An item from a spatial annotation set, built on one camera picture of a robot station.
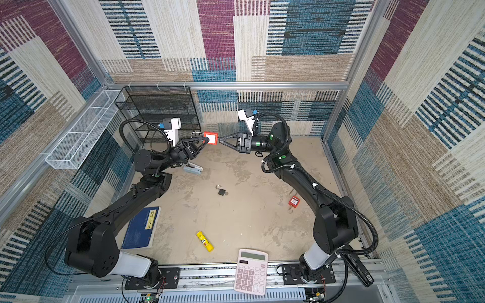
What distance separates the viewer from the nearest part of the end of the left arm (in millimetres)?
597

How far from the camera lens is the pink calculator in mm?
716

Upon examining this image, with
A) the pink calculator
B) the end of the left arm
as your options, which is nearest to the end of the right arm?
the end of the left arm

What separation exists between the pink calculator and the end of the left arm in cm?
44

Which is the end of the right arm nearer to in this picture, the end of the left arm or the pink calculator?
the end of the left arm
